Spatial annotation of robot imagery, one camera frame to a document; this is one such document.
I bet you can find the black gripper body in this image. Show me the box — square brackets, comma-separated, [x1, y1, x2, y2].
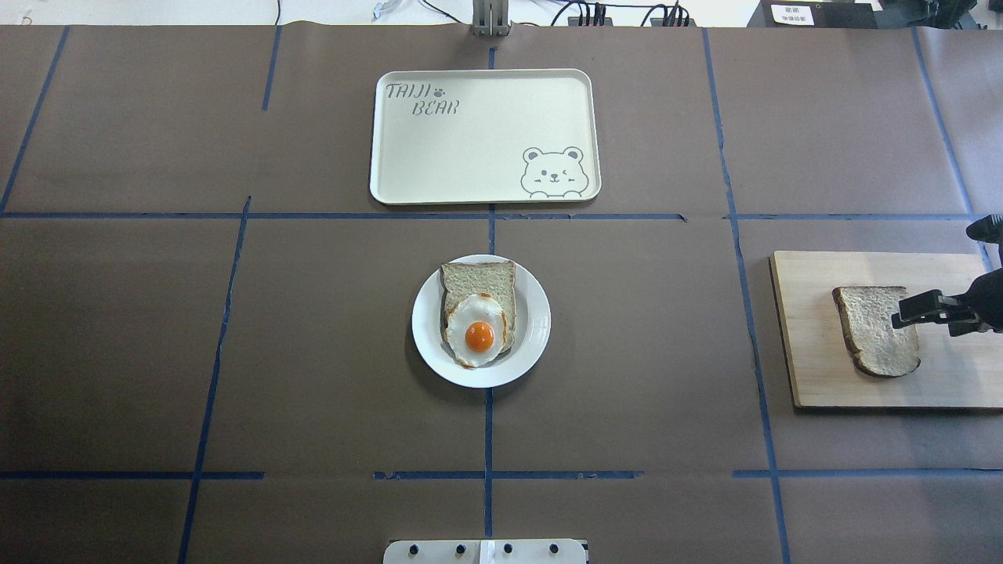
[948, 271, 1002, 337]

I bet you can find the brown bread slice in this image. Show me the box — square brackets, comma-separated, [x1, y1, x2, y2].
[832, 286, 921, 378]

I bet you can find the white round plate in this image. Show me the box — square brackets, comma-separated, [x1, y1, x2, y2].
[411, 262, 552, 389]

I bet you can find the bread slice on plate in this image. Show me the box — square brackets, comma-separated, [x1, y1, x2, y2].
[440, 260, 517, 356]

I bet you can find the light wooden cutting board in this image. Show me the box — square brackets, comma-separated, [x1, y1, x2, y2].
[770, 251, 1002, 408]

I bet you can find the black rectangular box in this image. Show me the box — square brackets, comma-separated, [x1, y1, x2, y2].
[746, 1, 878, 29]

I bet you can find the fried egg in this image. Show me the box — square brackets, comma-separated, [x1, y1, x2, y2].
[444, 293, 509, 369]

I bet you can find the cream bear serving tray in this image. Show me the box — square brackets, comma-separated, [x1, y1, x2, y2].
[369, 68, 602, 206]

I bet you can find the aluminium frame post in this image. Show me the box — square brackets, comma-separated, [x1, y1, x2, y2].
[472, 0, 512, 37]

